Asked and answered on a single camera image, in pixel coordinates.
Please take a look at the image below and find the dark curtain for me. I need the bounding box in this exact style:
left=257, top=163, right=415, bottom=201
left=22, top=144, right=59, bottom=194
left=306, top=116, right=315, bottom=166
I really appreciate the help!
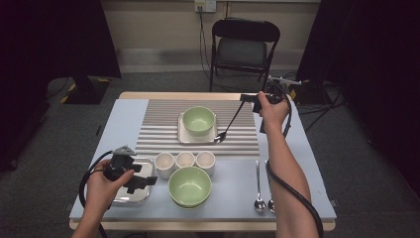
left=295, top=0, right=420, bottom=196
left=0, top=0, right=122, bottom=173

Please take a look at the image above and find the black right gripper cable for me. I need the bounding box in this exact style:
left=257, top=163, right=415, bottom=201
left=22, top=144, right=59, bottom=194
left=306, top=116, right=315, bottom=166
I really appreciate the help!
left=264, top=92, right=325, bottom=238

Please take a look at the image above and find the bundle of black floor cables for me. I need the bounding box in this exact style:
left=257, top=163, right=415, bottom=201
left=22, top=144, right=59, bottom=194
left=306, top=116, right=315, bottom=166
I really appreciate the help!
left=296, top=80, right=348, bottom=133

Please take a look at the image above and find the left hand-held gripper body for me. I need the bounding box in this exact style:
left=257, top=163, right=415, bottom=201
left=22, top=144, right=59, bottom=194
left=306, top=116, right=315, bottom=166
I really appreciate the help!
left=103, top=145, right=137, bottom=181

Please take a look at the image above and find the light blue table cover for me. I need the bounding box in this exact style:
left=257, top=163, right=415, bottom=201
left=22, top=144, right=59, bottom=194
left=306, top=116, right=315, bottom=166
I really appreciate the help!
left=68, top=98, right=338, bottom=223

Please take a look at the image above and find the black folding chair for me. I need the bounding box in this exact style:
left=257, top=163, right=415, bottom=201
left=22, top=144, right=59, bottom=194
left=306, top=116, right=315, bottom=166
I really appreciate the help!
left=209, top=18, right=281, bottom=93

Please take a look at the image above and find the striped woven placemat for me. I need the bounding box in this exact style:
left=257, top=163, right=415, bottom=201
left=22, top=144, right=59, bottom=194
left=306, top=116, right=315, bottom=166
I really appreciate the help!
left=133, top=98, right=261, bottom=157

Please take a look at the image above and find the green ceramic bowl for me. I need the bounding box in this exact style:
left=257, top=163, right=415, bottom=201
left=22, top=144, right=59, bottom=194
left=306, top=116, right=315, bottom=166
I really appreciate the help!
left=181, top=105, right=216, bottom=137
left=167, top=166, right=213, bottom=206
left=170, top=197, right=211, bottom=210

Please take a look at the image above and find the black stand base striped tape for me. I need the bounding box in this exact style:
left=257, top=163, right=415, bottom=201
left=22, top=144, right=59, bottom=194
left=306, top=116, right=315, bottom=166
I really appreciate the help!
left=286, top=78, right=331, bottom=106
left=59, top=73, right=112, bottom=106

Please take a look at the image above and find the white ceramic cup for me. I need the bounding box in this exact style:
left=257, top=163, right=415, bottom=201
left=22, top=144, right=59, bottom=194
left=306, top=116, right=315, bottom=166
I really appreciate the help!
left=174, top=151, right=196, bottom=170
left=154, top=152, right=175, bottom=180
left=195, top=151, right=217, bottom=177

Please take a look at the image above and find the person's right hand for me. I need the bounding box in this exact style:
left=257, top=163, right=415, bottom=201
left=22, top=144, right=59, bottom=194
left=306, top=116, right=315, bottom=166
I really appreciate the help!
left=258, top=91, right=291, bottom=133

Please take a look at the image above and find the white wall socket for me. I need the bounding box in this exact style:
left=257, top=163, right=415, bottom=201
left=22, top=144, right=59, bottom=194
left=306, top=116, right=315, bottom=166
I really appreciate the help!
left=193, top=0, right=217, bottom=14

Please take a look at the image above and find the silver metal spoon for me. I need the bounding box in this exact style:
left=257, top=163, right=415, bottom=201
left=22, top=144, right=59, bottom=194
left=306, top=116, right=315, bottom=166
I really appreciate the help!
left=253, top=160, right=267, bottom=213
left=213, top=99, right=247, bottom=145
left=265, top=160, right=276, bottom=213

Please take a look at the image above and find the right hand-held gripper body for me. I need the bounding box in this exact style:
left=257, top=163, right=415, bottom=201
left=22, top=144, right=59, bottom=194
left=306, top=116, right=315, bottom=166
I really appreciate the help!
left=263, top=75, right=302, bottom=105

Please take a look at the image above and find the person's left hand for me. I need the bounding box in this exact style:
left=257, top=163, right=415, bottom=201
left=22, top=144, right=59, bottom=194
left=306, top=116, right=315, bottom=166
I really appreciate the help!
left=84, top=161, right=136, bottom=212

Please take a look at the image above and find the black wall socket cable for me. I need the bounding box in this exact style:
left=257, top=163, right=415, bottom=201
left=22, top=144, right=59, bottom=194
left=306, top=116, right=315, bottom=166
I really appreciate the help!
left=197, top=6, right=213, bottom=80

